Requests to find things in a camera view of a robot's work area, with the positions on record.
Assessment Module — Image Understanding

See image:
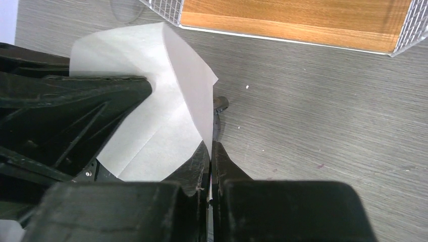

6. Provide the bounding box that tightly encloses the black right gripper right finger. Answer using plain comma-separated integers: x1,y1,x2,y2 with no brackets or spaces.
211,142,377,241

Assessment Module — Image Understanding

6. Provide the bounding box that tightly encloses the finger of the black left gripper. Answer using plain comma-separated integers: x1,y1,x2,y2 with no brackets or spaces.
1,73,152,186
1,43,70,78

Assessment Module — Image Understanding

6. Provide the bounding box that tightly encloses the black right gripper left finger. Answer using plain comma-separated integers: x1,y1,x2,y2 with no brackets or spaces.
23,143,210,241

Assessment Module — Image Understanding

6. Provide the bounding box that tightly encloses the smoky glass mug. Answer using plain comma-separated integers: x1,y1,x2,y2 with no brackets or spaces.
212,96,229,142

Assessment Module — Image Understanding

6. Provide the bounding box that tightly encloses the white wire wooden shelf rack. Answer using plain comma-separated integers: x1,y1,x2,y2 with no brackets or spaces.
144,0,427,56

